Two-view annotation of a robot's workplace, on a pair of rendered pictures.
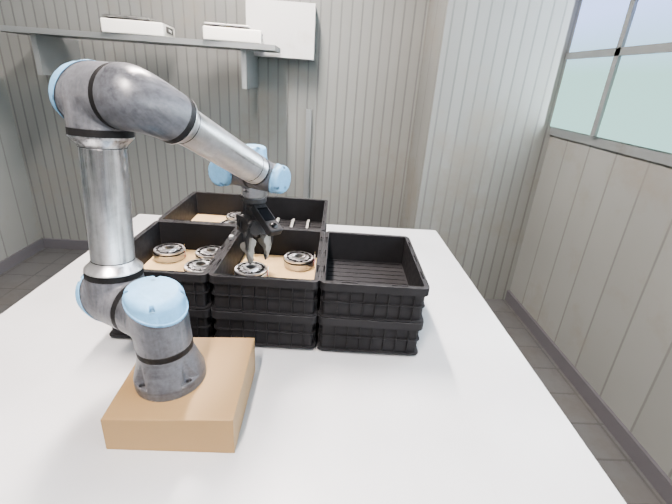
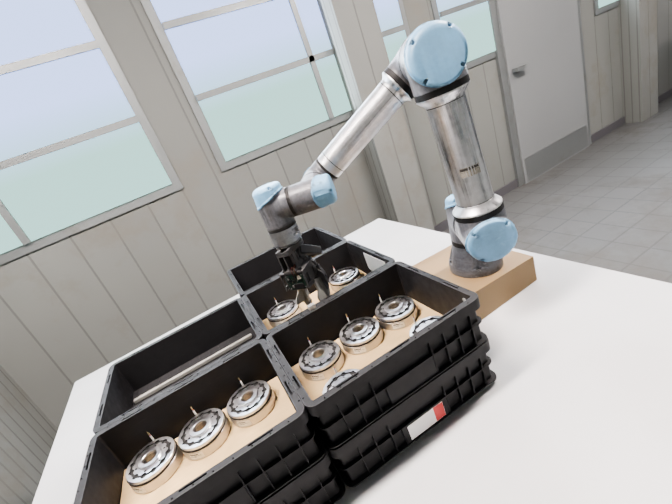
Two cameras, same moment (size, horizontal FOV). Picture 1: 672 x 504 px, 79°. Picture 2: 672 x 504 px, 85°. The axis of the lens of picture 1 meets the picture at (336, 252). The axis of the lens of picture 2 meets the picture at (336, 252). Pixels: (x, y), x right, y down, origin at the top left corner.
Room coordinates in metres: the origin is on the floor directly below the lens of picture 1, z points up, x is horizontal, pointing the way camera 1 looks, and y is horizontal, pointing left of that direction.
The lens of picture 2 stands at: (1.36, 1.15, 1.37)
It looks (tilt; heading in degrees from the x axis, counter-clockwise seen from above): 22 degrees down; 253
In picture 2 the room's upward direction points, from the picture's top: 21 degrees counter-clockwise
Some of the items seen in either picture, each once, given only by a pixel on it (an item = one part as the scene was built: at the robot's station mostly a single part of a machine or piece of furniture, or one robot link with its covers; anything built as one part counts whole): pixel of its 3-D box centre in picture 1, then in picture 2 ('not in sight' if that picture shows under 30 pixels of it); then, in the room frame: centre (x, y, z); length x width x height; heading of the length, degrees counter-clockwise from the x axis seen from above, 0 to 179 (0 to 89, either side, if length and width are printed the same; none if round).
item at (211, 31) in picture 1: (234, 35); not in sight; (2.75, 0.70, 1.63); 0.36 x 0.34 x 0.09; 93
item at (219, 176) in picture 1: (235, 170); (312, 192); (1.10, 0.29, 1.18); 0.11 x 0.11 x 0.08; 62
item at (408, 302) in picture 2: not in sight; (394, 307); (1.05, 0.42, 0.86); 0.10 x 0.10 x 0.01
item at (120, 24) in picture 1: (140, 28); not in sight; (2.73, 1.26, 1.63); 0.37 x 0.35 x 0.09; 93
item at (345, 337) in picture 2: (200, 265); (359, 330); (1.16, 0.42, 0.86); 0.10 x 0.10 x 0.01
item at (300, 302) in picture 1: (274, 268); (321, 296); (1.16, 0.19, 0.87); 0.40 x 0.30 x 0.11; 1
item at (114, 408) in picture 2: (289, 225); (192, 370); (1.56, 0.20, 0.87); 0.40 x 0.30 x 0.11; 1
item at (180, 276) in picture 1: (178, 247); (364, 321); (1.16, 0.49, 0.92); 0.40 x 0.30 x 0.02; 1
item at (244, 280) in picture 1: (274, 253); (315, 282); (1.16, 0.19, 0.92); 0.40 x 0.30 x 0.02; 1
